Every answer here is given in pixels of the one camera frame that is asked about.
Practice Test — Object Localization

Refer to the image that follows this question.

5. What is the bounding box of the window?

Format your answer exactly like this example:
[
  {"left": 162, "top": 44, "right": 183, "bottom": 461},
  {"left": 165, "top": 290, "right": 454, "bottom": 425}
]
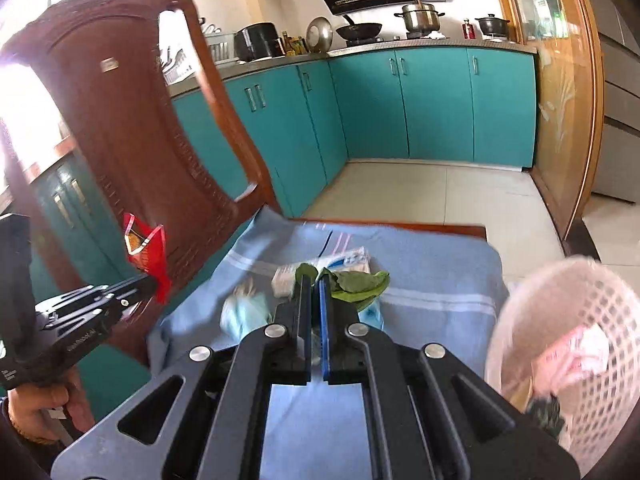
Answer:
[{"left": 0, "top": 56, "right": 69, "bottom": 172}]

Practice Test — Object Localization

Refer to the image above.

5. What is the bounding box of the dark wooden chair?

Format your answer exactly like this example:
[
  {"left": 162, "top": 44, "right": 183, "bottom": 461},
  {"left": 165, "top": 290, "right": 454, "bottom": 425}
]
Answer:
[{"left": 0, "top": 0, "right": 489, "bottom": 367}]

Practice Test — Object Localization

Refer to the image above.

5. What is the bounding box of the steel bowl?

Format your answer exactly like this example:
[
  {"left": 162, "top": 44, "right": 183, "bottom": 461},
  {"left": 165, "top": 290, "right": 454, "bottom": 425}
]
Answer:
[{"left": 305, "top": 16, "right": 335, "bottom": 54}]

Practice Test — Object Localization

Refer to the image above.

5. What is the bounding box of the black casserole pot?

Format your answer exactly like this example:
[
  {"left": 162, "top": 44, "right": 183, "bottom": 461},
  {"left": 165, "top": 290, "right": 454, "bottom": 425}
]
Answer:
[{"left": 474, "top": 13, "right": 511, "bottom": 39}]

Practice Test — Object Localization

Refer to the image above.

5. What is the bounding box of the black air fryer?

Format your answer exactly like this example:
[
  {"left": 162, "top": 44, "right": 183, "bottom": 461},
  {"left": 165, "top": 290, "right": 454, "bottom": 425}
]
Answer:
[{"left": 233, "top": 22, "right": 282, "bottom": 61}]

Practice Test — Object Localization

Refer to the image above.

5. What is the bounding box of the teal kitchen cabinet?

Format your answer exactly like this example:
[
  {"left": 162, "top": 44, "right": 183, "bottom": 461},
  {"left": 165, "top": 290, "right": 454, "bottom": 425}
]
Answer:
[
  {"left": 30, "top": 56, "right": 349, "bottom": 292},
  {"left": 326, "top": 44, "right": 539, "bottom": 169}
]

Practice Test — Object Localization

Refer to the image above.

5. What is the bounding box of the wooden framed glass door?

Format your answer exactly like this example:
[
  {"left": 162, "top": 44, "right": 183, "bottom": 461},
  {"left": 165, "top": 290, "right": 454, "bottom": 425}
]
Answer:
[{"left": 486, "top": 0, "right": 607, "bottom": 242}]

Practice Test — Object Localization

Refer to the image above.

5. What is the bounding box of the steel stockpot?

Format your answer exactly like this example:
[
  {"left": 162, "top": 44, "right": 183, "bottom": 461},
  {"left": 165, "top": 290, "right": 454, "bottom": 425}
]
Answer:
[{"left": 393, "top": 0, "right": 447, "bottom": 34}]

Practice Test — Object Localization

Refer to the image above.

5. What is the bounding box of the person's left hand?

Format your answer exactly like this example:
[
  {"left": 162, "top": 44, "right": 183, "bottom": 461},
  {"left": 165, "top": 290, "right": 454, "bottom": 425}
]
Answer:
[{"left": 6, "top": 366, "right": 97, "bottom": 445}]

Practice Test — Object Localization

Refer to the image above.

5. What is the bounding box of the blue striped blanket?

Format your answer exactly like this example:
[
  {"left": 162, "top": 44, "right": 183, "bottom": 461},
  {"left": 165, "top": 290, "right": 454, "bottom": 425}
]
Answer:
[{"left": 146, "top": 206, "right": 512, "bottom": 480}]

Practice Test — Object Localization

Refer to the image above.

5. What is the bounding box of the white blue packet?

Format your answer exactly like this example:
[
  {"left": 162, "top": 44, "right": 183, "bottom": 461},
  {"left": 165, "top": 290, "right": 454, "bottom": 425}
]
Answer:
[{"left": 271, "top": 246, "right": 374, "bottom": 297}]

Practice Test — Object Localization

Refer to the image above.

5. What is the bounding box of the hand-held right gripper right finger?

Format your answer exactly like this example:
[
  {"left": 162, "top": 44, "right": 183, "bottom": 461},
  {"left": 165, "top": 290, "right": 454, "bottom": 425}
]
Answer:
[{"left": 316, "top": 279, "right": 582, "bottom": 480}]

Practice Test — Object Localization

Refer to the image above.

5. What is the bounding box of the white plastic basket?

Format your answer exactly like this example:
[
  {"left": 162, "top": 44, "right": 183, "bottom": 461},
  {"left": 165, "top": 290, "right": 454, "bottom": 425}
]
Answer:
[{"left": 484, "top": 255, "right": 640, "bottom": 477}]

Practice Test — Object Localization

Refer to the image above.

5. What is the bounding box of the pink plastic bag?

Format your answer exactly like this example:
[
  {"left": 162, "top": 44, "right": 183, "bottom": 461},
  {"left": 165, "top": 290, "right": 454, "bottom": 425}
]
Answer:
[{"left": 534, "top": 324, "right": 612, "bottom": 394}]

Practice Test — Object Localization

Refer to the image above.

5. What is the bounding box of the light blue plastic bag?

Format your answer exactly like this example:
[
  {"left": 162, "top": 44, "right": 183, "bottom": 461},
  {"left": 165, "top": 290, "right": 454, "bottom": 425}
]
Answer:
[{"left": 359, "top": 299, "right": 385, "bottom": 332}]

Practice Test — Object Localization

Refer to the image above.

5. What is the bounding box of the white dish rack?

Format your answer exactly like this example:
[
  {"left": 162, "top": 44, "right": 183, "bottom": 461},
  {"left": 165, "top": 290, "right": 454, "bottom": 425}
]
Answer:
[{"left": 159, "top": 31, "right": 237, "bottom": 87}]

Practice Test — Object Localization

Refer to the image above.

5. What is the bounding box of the black wok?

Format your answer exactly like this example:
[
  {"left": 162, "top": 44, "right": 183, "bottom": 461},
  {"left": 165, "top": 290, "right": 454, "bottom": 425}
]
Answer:
[{"left": 335, "top": 13, "right": 384, "bottom": 42}]

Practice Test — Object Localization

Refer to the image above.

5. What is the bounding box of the green leaf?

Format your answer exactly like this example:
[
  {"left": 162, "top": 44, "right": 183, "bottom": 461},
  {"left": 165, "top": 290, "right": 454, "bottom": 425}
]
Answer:
[{"left": 294, "top": 262, "right": 391, "bottom": 304}]

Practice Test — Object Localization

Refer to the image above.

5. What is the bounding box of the black gas stove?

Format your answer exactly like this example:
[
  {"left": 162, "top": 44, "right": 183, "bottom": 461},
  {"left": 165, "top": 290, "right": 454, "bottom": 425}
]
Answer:
[{"left": 344, "top": 33, "right": 452, "bottom": 45}]

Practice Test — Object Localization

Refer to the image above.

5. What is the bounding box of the dark green wrapper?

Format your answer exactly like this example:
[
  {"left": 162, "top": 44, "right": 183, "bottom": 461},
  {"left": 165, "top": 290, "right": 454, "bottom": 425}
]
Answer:
[{"left": 526, "top": 391, "right": 567, "bottom": 439}]

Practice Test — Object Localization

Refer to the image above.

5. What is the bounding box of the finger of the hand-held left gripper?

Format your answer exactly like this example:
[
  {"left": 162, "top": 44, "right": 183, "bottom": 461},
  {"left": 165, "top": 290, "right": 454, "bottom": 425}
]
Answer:
[
  {"left": 34, "top": 274, "right": 159, "bottom": 330},
  {"left": 19, "top": 293, "right": 152, "bottom": 383}
]

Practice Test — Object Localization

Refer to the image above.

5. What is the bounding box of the red snack wrapper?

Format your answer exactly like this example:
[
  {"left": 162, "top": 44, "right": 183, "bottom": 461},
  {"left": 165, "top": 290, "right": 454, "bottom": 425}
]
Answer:
[{"left": 123, "top": 212, "right": 174, "bottom": 306}]

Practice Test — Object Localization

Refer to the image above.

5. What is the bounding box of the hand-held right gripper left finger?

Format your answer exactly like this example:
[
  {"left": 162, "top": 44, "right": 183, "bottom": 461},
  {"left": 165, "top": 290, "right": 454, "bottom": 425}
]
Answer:
[{"left": 50, "top": 276, "right": 314, "bottom": 480}]

